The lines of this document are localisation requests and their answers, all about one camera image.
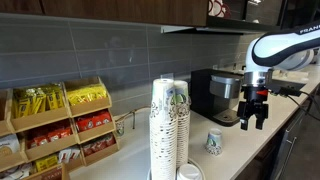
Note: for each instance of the dark red tea packets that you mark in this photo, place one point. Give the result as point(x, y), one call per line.
point(98, 144)

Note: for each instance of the small yellow tea packets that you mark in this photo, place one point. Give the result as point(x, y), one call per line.
point(46, 162)

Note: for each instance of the dark open shelf cabinet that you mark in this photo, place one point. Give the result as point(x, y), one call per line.
point(240, 24)

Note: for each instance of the yellow black tea packets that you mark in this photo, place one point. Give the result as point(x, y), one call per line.
point(33, 101)

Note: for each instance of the white plastic cup lids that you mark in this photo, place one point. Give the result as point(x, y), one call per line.
point(188, 172)

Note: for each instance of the brown wooden upper cabinet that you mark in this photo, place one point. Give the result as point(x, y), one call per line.
point(100, 10)

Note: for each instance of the patterned paper cup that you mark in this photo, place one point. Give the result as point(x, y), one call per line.
point(214, 141)

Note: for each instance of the short paper cup stack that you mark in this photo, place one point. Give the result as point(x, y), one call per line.
point(184, 126)

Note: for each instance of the pale tea packets pile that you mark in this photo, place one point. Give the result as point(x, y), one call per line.
point(16, 171)

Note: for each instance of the black coffee machine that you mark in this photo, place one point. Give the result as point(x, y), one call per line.
point(203, 93)

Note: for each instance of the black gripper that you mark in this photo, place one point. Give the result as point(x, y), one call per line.
point(255, 96)

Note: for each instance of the white wall outlet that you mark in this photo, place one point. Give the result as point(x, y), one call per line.
point(166, 76)

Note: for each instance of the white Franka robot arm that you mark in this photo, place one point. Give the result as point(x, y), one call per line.
point(283, 46)

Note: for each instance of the patterned coffee pod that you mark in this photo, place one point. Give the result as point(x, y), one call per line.
point(120, 128)

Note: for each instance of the tall paper cup stack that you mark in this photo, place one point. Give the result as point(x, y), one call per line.
point(163, 133)

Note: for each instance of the red orange tea packets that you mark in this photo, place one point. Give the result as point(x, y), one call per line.
point(50, 135)

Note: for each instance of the wooden tea organizer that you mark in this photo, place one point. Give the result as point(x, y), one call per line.
point(43, 120)

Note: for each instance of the plain yellow tea packets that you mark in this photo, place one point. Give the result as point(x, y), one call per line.
point(86, 94)

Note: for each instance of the white red tea packets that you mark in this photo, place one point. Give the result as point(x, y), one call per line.
point(68, 155)

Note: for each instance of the dark lower cabinet front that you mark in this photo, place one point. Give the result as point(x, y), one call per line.
point(266, 166)

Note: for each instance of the white under cabinet light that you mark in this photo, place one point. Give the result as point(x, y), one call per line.
point(173, 29)

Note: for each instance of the bright red tea packets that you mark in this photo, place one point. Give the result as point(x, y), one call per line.
point(93, 120)

